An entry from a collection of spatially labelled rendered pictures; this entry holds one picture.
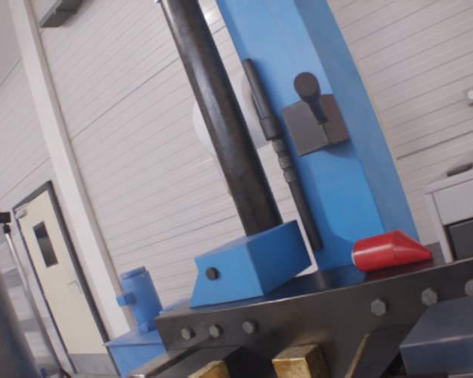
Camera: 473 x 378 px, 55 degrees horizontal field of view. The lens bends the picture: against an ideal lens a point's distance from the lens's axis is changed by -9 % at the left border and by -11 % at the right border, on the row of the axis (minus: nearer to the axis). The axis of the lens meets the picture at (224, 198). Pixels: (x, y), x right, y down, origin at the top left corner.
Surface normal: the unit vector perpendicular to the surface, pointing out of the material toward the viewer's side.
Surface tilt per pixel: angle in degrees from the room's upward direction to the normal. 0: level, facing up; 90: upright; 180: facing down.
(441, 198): 90
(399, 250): 77
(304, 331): 90
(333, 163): 90
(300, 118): 90
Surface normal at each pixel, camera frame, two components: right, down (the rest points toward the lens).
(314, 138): -0.64, 0.22
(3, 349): 0.92, -0.34
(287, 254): 0.69, -0.27
